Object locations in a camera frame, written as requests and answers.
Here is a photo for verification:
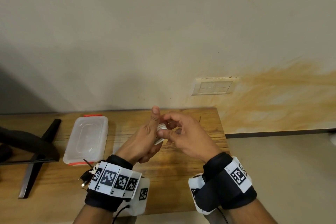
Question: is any person's right hand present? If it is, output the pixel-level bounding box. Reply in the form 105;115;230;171
156;112;223;164

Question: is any person's left hand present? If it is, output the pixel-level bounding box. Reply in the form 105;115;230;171
114;105;168;165

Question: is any white charging cable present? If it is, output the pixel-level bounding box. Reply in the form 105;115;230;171
153;123;169;146

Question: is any transparent plastic box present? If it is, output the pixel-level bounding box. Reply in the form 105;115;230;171
63;114;109;167

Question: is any black USB cable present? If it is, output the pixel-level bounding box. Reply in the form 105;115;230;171
78;159;99;188

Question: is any black marker wristband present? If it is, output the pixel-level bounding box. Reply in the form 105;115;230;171
195;152;258;213
84;154;143;213

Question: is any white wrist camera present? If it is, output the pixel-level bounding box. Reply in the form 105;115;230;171
120;177;151;217
188;173;219;216

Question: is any beige wall plate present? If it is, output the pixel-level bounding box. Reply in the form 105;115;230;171
191;77;240;97

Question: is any black camera cable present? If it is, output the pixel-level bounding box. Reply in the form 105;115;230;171
111;204;131;224
216;206;230;224

